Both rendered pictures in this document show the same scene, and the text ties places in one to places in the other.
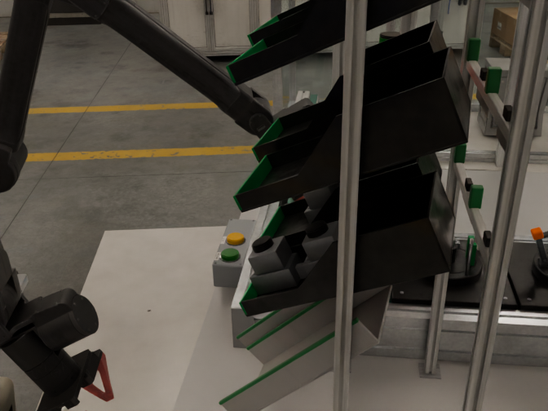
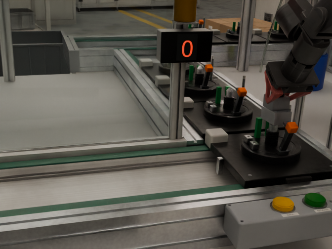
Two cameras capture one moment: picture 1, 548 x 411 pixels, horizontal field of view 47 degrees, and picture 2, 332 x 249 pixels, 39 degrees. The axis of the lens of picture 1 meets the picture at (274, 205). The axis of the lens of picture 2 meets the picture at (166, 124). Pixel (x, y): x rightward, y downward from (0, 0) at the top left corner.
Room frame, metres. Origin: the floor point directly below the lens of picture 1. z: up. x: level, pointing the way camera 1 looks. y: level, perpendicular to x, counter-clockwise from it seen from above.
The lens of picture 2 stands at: (1.78, 0.70, 1.43)
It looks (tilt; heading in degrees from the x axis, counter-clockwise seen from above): 22 degrees down; 246
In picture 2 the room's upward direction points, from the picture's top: 2 degrees clockwise
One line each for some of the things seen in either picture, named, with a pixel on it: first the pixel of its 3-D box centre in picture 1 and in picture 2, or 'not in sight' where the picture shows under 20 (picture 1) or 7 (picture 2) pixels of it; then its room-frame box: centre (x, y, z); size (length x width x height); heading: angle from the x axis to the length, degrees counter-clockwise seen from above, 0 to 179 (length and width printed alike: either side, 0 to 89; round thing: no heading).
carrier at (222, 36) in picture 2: not in sight; (239, 28); (0.44, -1.37, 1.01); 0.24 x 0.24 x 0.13; 83
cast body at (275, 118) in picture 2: not in sight; (274, 105); (1.14, -0.12, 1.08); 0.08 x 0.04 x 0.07; 83
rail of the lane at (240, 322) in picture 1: (272, 218); (177, 221); (1.43, 0.00, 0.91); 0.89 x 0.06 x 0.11; 173
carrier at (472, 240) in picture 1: (449, 250); (228, 100); (1.10, -0.36, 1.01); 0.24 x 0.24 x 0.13; 83
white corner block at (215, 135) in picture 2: not in sight; (216, 138); (1.22, -0.22, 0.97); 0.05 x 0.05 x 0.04; 83
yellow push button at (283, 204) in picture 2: (235, 240); (282, 205); (1.25, 0.09, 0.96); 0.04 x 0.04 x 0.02
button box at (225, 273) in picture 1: (236, 251); (280, 219); (1.25, 0.09, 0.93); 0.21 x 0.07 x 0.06; 173
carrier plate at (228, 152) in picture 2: not in sight; (269, 155); (1.14, -0.11, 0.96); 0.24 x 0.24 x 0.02; 83
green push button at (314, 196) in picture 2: (230, 256); (314, 201); (1.18, 0.10, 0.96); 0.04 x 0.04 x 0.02
